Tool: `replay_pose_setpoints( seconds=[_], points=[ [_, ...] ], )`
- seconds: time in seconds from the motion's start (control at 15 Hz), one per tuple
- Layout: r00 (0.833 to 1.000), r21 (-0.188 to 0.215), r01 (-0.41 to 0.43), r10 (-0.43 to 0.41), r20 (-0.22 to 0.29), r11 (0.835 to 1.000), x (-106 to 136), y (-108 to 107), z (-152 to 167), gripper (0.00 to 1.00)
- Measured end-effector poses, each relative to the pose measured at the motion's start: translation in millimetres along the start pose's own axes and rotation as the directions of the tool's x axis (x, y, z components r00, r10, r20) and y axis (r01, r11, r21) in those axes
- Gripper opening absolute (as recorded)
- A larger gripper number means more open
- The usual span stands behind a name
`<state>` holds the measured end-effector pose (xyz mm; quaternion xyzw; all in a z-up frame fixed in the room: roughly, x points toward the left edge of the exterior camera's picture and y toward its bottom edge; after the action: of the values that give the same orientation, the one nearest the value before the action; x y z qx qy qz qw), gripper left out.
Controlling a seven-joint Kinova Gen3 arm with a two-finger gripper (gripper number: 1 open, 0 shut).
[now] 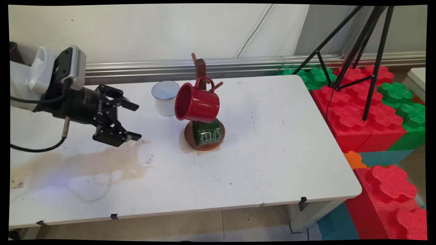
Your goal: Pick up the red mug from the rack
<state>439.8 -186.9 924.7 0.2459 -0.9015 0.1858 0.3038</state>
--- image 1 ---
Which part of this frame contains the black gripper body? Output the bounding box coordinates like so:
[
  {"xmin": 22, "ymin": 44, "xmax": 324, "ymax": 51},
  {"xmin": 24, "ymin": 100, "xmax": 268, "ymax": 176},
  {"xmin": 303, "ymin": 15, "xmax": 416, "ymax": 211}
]
[{"xmin": 42, "ymin": 85, "xmax": 115, "ymax": 129}]

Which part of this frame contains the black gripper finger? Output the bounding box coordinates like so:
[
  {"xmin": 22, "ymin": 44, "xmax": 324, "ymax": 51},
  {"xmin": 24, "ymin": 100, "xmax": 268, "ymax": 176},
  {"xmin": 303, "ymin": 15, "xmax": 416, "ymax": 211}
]
[
  {"xmin": 95, "ymin": 84, "xmax": 140, "ymax": 112},
  {"xmin": 92, "ymin": 117, "xmax": 142, "ymax": 148}
]

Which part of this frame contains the red enamel mug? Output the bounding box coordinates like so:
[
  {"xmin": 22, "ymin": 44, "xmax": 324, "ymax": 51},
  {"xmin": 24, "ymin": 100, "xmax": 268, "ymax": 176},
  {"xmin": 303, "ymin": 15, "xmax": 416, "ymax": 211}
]
[{"xmin": 174, "ymin": 76, "xmax": 221, "ymax": 124}]

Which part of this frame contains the white enamel mug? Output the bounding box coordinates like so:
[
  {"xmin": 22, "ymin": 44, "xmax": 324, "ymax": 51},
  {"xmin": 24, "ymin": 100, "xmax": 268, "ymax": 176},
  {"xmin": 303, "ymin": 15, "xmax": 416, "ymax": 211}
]
[{"xmin": 151, "ymin": 81, "xmax": 181, "ymax": 117}]

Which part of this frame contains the brown wooden mug tree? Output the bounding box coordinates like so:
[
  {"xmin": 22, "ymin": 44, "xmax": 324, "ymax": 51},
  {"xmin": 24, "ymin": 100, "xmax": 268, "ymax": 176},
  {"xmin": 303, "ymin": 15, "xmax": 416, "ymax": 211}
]
[{"xmin": 184, "ymin": 53, "xmax": 226, "ymax": 151}]

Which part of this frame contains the green printed enamel mug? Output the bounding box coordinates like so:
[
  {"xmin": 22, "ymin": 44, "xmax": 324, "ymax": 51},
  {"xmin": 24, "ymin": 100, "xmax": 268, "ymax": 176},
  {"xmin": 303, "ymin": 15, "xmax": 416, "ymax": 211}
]
[{"xmin": 192, "ymin": 118, "xmax": 223, "ymax": 147}]

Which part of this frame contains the green foam building block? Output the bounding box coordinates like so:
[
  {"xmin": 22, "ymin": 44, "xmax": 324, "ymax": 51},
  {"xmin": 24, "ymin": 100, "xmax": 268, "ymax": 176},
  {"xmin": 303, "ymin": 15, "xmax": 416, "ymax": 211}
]
[
  {"xmin": 376, "ymin": 82, "xmax": 426, "ymax": 152},
  {"xmin": 277, "ymin": 67, "xmax": 338, "ymax": 91}
]

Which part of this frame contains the white table leg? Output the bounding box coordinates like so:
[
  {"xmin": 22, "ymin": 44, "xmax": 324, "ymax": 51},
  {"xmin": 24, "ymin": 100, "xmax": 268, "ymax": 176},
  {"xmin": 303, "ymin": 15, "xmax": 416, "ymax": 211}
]
[{"xmin": 287, "ymin": 200, "xmax": 343, "ymax": 234}]

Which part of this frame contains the teal foam building block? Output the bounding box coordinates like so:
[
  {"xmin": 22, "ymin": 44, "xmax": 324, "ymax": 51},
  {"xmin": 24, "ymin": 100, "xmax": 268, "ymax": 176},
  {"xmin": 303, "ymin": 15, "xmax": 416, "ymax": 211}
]
[
  {"xmin": 317, "ymin": 202, "xmax": 360, "ymax": 241},
  {"xmin": 358, "ymin": 149, "xmax": 415, "ymax": 168}
]

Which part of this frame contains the orange foam building block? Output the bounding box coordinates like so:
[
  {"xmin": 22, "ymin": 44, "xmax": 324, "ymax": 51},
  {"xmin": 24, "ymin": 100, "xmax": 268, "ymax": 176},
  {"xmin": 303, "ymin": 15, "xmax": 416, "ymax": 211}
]
[{"xmin": 343, "ymin": 151, "xmax": 368, "ymax": 170}]

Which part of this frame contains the black tripod stand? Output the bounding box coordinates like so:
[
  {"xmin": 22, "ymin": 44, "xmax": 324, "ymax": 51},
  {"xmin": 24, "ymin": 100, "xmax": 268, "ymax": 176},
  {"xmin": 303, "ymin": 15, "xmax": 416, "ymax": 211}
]
[{"xmin": 292, "ymin": 5, "xmax": 395, "ymax": 121}]

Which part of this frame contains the white side table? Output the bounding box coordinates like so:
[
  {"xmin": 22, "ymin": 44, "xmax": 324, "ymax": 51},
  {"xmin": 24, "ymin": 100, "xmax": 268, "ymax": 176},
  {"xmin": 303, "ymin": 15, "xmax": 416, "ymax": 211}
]
[{"xmin": 402, "ymin": 67, "xmax": 426, "ymax": 102}]

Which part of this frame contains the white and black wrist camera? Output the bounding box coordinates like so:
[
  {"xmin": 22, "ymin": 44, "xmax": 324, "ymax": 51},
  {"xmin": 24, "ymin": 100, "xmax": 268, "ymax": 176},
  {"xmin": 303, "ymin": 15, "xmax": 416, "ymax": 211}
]
[{"xmin": 28, "ymin": 46, "xmax": 87, "ymax": 94}]

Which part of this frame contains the aluminium wall rail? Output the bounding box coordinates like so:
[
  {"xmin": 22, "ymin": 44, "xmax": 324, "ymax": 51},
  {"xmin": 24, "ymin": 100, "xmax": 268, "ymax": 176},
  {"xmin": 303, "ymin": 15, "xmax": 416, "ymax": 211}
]
[{"xmin": 84, "ymin": 51, "xmax": 426, "ymax": 85}]

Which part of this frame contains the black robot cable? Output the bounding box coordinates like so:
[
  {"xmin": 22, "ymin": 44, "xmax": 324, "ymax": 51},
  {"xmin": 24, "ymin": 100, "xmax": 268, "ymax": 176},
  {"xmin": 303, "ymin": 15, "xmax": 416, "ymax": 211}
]
[{"xmin": 10, "ymin": 95, "xmax": 71, "ymax": 153}]

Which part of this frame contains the white wall cable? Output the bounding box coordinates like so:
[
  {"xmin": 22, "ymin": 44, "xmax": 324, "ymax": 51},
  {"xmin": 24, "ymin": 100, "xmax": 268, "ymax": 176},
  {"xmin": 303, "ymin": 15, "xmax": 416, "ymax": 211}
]
[{"xmin": 235, "ymin": 5, "xmax": 275, "ymax": 58}]

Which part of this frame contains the thin black hanging cable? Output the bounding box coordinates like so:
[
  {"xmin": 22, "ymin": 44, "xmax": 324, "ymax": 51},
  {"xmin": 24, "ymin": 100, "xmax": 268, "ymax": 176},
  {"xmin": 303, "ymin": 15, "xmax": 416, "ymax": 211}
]
[{"xmin": 325, "ymin": 88, "xmax": 335, "ymax": 122}]

